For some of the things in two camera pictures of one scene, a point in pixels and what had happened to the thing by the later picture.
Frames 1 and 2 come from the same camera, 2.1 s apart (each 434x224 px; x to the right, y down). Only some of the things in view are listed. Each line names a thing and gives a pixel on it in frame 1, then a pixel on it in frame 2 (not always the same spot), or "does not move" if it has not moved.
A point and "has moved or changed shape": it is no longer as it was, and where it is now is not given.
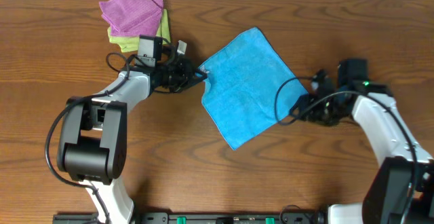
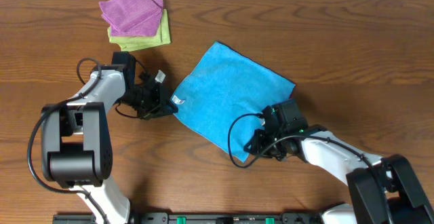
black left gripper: (187, 75) to (157, 100)
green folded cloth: (131, 43) does not move
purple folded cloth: (131, 12) does not move
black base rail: (198, 218) does not move
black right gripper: (310, 105) to (263, 142)
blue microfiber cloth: (249, 88) has moved or changed shape
